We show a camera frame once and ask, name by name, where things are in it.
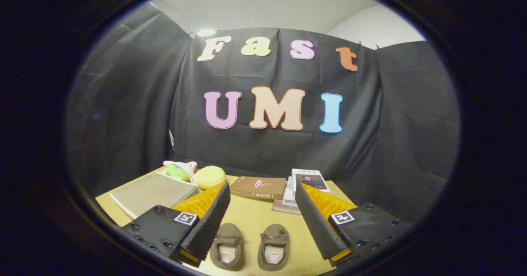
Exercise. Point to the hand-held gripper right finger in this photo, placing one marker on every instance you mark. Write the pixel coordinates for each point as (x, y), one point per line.
(319, 226)

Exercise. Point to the white portrait cover book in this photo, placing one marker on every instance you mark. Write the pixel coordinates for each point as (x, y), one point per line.
(311, 179)

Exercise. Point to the pink green plush toy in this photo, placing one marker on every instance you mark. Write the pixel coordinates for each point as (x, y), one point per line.
(178, 171)

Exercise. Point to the pink cover book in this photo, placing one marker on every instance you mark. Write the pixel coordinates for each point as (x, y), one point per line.
(284, 208)

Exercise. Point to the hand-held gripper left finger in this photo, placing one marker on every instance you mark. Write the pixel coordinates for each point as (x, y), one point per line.
(206, 226)

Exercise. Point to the yellow round plush cushion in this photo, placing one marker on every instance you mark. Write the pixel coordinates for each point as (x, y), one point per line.
(209, 177)

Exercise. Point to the brown hardcover book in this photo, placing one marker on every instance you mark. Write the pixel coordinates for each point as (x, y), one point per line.
(257, 185)

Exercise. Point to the brown fuzzy shoe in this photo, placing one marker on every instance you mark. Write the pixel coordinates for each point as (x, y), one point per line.
(275, 237)
(227, 237)

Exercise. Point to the beige fabric storage box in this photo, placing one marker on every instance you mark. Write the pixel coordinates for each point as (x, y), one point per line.
(152, 191)

